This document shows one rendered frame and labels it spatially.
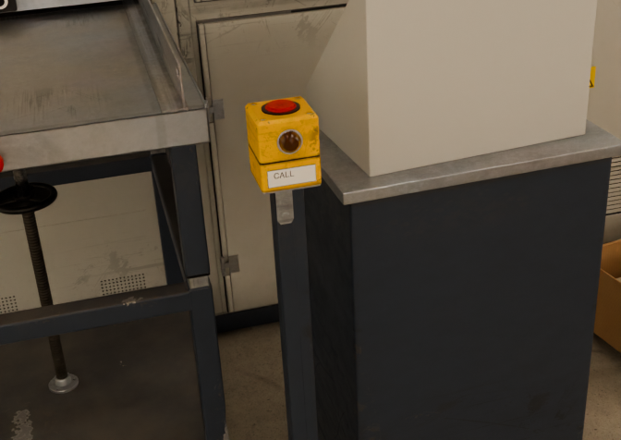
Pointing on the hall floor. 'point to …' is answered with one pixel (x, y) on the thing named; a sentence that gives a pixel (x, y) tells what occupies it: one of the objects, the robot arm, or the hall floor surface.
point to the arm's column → (457, 307)
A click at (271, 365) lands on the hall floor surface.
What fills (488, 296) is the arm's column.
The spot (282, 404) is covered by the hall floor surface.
